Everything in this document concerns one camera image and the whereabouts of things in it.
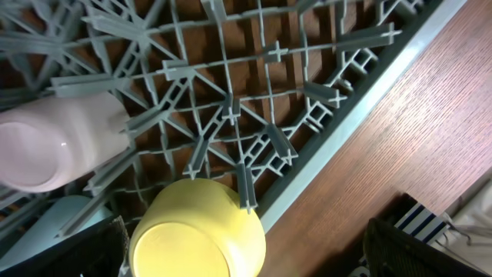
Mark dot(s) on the blue striped white cloth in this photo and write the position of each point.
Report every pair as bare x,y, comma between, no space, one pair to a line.
465,237

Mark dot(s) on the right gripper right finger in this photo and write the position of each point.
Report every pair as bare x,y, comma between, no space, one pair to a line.
391,252

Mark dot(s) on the grey dishwasher rack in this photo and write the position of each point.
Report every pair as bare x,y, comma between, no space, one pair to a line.
257,94

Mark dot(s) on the light blue cup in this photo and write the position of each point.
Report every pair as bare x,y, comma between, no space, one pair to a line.
44,233

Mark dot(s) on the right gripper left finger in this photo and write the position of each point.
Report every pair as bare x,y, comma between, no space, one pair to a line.
99,250

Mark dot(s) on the yellow bowl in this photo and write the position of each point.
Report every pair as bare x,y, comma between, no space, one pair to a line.
197,228

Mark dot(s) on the pink cup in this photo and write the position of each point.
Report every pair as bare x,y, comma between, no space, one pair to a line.
50,142

